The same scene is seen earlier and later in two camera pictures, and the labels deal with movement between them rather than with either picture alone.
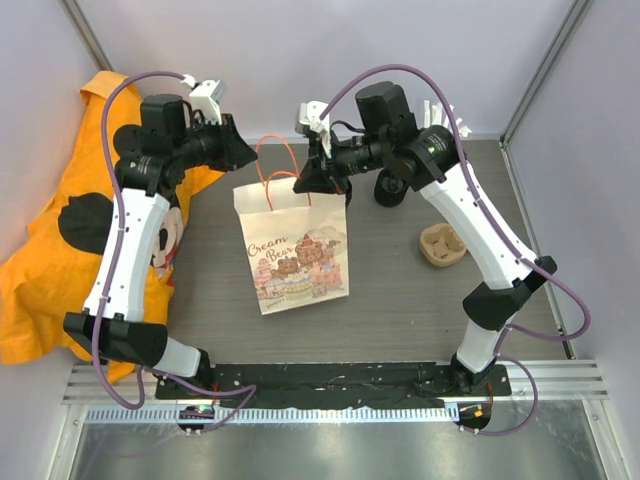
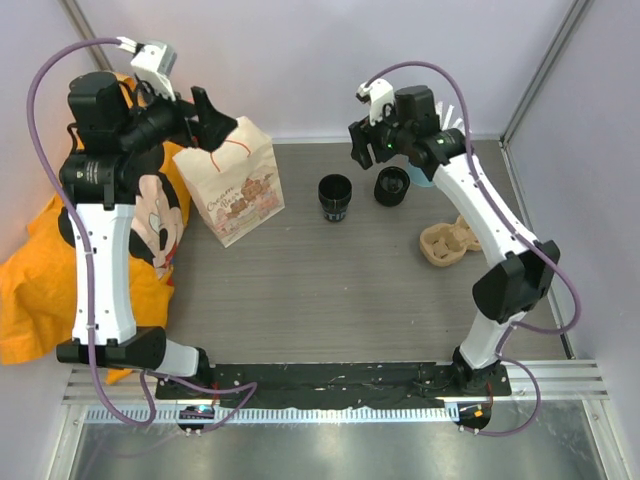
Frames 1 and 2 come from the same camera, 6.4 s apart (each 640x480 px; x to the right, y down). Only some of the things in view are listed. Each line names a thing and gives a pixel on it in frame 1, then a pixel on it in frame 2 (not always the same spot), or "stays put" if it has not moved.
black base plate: (330, 383) stays put
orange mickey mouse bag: (44, 277) stays put
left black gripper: (234, 151) -> (214, 127)
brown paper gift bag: (296, 240) -> (237, 186)
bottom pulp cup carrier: (441, 244) stays put
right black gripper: (320, 174) -> (362, 134)
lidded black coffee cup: (389, 190) stays put
